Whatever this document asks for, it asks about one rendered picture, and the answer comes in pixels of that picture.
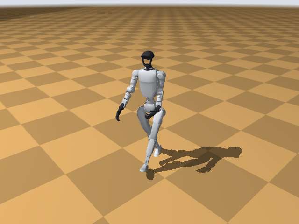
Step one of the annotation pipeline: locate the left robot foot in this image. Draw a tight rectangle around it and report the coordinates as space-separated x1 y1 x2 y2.
140 164 148 172

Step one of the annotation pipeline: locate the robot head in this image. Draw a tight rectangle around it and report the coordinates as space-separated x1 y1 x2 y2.
141 51 154 71

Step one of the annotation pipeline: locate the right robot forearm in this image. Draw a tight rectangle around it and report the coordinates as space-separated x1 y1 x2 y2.
120 91 131 108

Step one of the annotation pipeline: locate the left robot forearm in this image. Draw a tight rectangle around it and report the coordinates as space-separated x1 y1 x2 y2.
156 91 164 111

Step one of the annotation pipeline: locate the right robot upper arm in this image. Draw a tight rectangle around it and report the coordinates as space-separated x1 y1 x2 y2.
127 70 139 93

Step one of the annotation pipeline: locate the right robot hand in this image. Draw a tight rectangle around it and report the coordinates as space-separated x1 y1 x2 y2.
116 103 124 121

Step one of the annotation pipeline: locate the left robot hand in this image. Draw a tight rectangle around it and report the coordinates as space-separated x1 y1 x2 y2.
145 105 161 119

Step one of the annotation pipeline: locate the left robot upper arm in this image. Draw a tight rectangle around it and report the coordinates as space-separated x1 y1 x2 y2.
156 71 166 95

